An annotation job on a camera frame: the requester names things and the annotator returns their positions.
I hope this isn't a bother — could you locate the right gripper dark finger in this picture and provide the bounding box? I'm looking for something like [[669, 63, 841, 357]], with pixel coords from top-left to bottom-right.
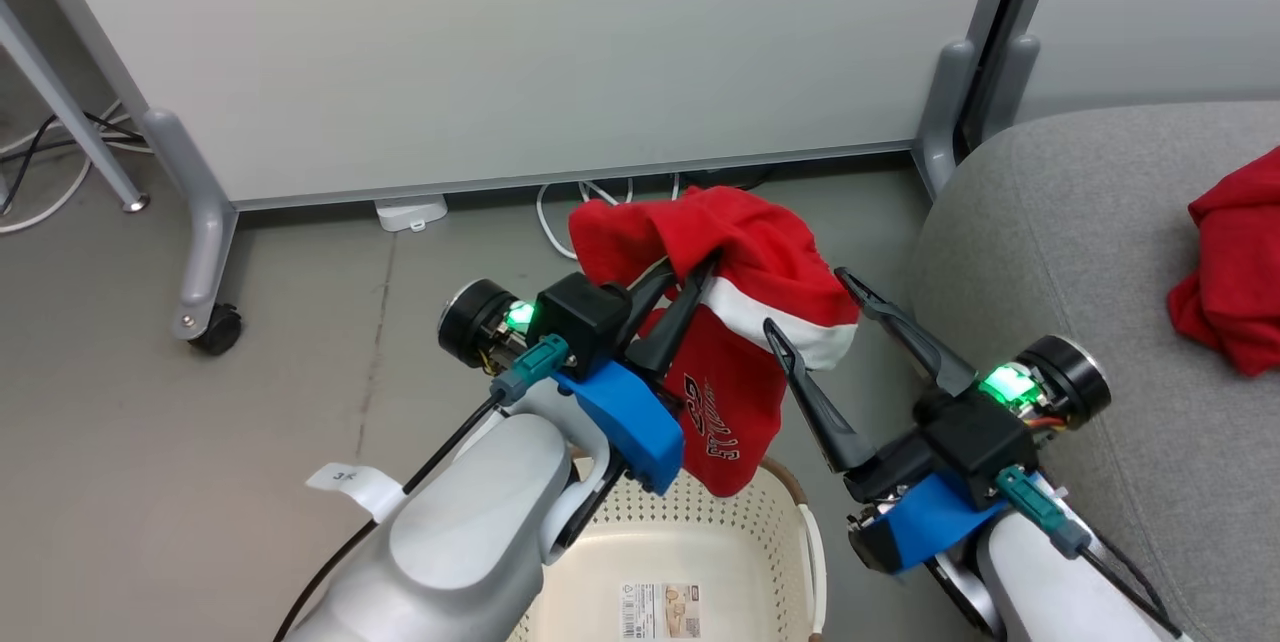
[[763, 318, 881, 473], [835, 267, 979, 396]]

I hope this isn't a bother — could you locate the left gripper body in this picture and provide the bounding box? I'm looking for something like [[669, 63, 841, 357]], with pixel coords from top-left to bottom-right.
[[437, 278, 536, 373]]

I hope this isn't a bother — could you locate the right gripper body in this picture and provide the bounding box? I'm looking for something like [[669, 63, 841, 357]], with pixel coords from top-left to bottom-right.
[[845, 334, 1113, 505]]

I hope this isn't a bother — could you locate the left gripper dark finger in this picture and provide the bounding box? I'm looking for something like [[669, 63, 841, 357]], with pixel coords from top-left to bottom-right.
[[623, 255, 721, 375], [625, 260, 679, 328]]

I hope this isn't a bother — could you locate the red garment with white stripes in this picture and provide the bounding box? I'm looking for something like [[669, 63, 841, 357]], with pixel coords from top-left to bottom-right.
[[568, 185, 861, 498]]

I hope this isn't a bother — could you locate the plain red garment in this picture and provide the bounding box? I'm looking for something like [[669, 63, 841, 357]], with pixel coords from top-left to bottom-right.
[[1167, 147, 1280, 378]]

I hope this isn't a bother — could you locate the grey fabric sofa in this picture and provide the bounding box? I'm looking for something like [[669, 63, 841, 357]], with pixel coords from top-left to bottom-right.
[[908, 102, 1280, 642]]

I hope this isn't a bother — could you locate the white power adapter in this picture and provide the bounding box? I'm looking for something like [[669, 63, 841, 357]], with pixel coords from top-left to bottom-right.
[[375, 194, 449, 233]]

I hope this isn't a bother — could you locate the beige plastic laundry basket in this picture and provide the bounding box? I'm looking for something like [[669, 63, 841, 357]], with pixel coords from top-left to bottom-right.
[[505, 457, 828, 642]]

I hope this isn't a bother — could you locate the short grey partition foot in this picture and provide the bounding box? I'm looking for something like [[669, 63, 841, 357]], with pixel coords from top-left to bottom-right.
[[985, 34, 1041, 145], [915, 39, 976, 201]]

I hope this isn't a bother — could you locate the black caster wheel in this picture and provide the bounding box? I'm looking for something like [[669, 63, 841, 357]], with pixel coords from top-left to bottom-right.
[[188, 302, 244, 356]]

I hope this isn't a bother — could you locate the barcode sticker label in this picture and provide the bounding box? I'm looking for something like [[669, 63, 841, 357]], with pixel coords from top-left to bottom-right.
[[620, 582, 702, 639]]

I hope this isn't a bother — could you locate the large white partition panel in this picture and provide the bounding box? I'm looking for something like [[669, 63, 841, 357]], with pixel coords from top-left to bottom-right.
[[20, 0, 1031, 213]]

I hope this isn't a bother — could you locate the long grey partition foot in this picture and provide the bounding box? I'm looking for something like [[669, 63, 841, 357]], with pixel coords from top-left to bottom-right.
[[140, 107, 241, 341]]

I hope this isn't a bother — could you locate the small white partition panel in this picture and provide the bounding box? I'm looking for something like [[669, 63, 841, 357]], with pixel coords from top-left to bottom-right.
[[1015, 0, 1280, 123]]

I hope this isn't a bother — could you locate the grey metal table leg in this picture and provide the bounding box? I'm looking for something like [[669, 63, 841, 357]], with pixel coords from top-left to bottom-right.
[[0, 0, 151, 214]]

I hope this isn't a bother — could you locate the left teal camera connector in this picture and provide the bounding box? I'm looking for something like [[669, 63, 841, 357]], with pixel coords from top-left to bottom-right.
[[488, 334, 571, 408]]

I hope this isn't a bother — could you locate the teal camera connector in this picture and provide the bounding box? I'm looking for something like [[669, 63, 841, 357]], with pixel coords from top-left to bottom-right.
[[995, 465, 1093, 560], [488, 334, 571, 408]]

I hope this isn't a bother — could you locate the white looped cable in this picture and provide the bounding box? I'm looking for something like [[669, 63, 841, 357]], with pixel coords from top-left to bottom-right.
[[535, 175, 683, 261]]

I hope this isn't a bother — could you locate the right teal camera connector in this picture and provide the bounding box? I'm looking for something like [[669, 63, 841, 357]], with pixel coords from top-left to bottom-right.
[[995, 465, 1093, 560]]

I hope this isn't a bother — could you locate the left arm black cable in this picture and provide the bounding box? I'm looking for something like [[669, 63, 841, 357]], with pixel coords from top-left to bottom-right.
[[272, 397, 501, 642]]

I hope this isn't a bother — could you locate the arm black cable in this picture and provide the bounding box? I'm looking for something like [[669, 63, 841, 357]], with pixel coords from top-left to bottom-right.
[[1045, 482, 1189, 641], [272, 397, 501, 642]]

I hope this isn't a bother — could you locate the black cable under partition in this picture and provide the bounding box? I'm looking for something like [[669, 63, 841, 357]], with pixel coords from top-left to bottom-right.
[[680, 165, 773, 193]]

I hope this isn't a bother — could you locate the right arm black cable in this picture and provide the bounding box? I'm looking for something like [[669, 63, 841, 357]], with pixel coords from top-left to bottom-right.
[[1045, 482, 1189, 641]]

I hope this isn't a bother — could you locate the white paper cable tag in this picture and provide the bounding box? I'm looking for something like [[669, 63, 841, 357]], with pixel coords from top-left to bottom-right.
[[305, 462, 403, 523]]

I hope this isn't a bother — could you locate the white floor cable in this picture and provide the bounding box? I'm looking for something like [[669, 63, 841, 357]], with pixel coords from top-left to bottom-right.
[[0, 102, 151, 235]]

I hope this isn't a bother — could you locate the black floor cable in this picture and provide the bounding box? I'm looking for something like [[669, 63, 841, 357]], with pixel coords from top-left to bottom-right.
[[0, 112, 146, 218]]

